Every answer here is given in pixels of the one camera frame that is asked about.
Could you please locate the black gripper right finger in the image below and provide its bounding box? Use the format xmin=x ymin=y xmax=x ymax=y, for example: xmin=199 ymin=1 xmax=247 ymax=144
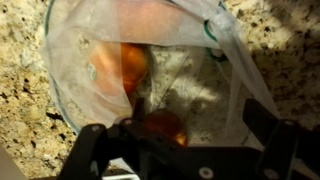
xmin=242 ymin=98 xmax=320 ymax=180

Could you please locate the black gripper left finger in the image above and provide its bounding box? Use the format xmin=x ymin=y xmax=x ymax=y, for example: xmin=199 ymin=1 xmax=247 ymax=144
xmin=58 ymin=97 xmax=147 ymax=180

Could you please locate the clear plastic zip bag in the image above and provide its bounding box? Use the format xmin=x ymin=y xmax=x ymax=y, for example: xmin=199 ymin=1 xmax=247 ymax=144
xmin=41 ymin=0 xmax=282 ymax=141

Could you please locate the dark red peach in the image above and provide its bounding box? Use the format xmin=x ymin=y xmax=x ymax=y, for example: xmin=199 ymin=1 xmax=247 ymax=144
xmin=143 ymin=109 xmax=190 ymax=148

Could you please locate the pale pink peach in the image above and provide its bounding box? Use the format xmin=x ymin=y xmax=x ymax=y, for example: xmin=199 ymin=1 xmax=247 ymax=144
xmin=111 ymin=0 xmax=209 ymax=46

